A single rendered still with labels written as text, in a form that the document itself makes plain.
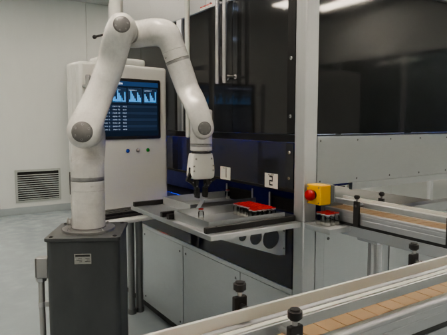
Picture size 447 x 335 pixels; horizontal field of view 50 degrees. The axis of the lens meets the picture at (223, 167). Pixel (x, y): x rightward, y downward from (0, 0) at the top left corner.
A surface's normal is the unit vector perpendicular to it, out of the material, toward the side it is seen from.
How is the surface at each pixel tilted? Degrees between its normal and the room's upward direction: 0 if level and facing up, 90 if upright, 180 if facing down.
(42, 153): 90
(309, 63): 90
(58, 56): 90
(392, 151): 90
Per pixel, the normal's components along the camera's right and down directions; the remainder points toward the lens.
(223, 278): -0.84, 0.05
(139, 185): 0.65, 0.07
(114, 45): -0.12, 0.66
